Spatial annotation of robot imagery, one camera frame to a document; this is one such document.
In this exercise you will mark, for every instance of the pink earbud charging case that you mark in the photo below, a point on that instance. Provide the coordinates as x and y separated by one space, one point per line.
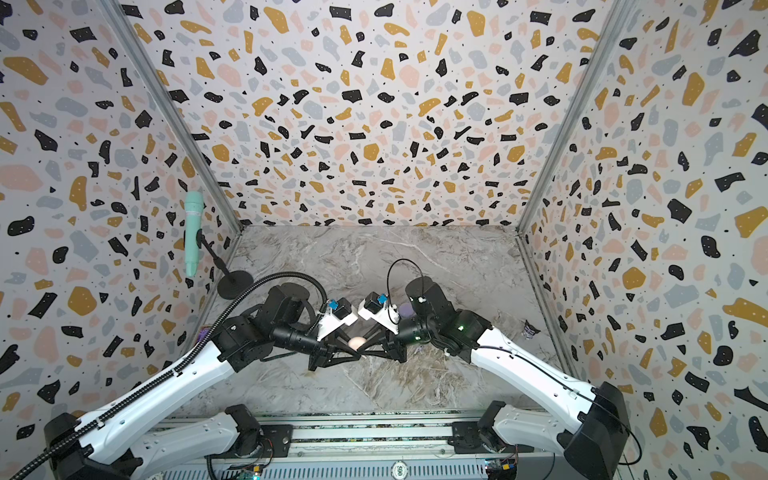
356 342

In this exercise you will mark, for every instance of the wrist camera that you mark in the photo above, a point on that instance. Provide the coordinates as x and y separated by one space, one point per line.
378 308
339 313

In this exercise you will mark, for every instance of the small dark wrapper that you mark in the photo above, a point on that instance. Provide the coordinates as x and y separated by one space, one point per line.
529 330

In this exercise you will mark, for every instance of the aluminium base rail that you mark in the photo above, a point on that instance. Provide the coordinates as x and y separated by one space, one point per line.
366 444

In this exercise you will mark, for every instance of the black microphone stand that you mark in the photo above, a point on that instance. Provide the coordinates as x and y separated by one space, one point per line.
232 283

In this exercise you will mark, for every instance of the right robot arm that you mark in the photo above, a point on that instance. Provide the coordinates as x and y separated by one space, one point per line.
528 372

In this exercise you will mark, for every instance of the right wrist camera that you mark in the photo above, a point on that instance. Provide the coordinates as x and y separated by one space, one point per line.
378 308

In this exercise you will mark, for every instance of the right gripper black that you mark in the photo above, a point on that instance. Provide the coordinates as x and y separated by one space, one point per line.
389 340

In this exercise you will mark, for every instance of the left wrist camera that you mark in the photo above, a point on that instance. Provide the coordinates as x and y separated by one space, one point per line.
339 313

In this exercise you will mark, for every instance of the purple earbud charging case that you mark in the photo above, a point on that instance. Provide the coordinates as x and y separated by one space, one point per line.
406 311

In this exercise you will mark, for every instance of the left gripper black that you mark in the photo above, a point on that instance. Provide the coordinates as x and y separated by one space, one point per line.
334 339

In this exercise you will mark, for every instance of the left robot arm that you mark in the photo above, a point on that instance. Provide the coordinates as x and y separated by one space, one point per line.
115 442

